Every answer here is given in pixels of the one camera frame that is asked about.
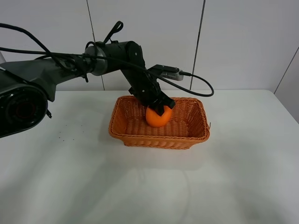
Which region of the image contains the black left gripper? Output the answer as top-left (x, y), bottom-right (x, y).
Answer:
top-left (128, 70), bottom-right (175, 116)

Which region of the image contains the orange with stem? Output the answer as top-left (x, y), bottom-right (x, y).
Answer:
top-left (145, 106), bottom-right (172, 128)

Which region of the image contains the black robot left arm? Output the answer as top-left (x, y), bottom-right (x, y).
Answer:
top-left (0, 41), bottom-right (175, 137)

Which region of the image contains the orange wicker basket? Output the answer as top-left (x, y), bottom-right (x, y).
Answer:
top-left (108, 96), bottom-right (210, 149)

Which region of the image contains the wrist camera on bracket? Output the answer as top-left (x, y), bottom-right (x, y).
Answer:
top-left (148, 64), bottom-right (184, 81)

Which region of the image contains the black camera cable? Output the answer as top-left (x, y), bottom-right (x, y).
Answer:
top-left (0, 21), bottom-right (215, 97)

